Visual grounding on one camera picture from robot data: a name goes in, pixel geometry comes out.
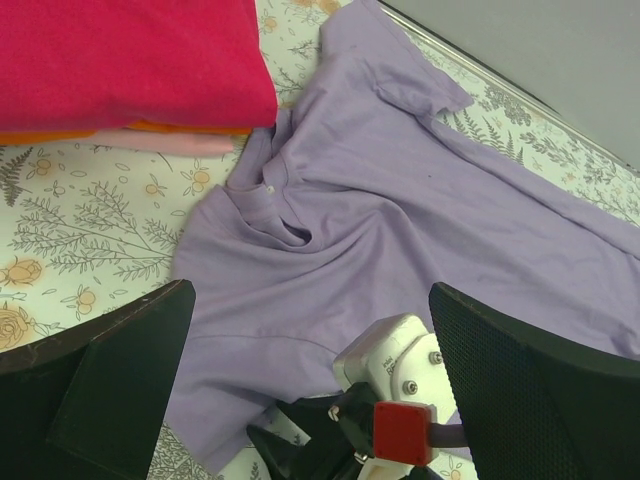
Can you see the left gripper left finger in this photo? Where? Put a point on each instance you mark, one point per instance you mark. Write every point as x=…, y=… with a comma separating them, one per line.
x=89, y=402

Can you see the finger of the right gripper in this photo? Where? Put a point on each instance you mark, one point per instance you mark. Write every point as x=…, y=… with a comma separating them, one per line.
x=325, y=456

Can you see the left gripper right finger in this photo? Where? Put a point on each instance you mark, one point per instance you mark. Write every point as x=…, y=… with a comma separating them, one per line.
x=534, y=405

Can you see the purple t shirt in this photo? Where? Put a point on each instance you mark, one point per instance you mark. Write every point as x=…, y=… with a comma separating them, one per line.
x=347, y=211

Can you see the floral table mat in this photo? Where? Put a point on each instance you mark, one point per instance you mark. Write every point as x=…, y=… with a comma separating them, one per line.
x=86, y=229

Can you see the orange folded t shirt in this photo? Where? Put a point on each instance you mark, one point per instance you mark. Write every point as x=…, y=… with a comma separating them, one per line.
x=27, y=138

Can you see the pink folded t shirt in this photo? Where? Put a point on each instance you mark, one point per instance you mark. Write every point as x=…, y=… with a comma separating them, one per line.
x=180, y=144

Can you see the red folded t shirt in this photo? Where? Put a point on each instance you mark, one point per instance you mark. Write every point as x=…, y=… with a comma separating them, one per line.
x=92, y=65

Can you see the aluminium frame rail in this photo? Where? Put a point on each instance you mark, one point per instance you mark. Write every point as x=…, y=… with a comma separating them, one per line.
x=581, y=58

